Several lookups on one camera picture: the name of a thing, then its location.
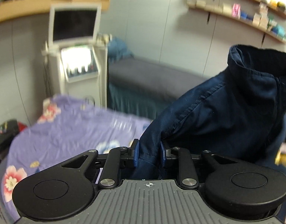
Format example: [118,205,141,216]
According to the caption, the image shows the navy blue sweatshirt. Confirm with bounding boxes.
[132,45,286,179]

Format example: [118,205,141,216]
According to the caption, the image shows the grey massage bed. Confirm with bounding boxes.
[107,57,207,119]

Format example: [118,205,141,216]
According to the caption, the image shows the purple floral bed sheet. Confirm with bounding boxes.
[1,95,151,221]

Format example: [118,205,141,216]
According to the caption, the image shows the white medical device cart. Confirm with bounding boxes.
[42,34,108,108]

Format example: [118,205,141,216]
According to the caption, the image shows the blue pillow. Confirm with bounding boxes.
[107,37,133,64]

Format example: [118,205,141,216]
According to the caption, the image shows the yellow bag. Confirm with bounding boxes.
[275,143,286,167]

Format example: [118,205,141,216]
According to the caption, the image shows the black bag with red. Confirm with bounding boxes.
[0,119,27,163]

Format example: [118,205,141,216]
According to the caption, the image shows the white device monitor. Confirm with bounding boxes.
[48,3,101,47]

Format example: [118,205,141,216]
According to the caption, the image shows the lower wooden wall shelf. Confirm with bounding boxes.
[186,0,286,45]

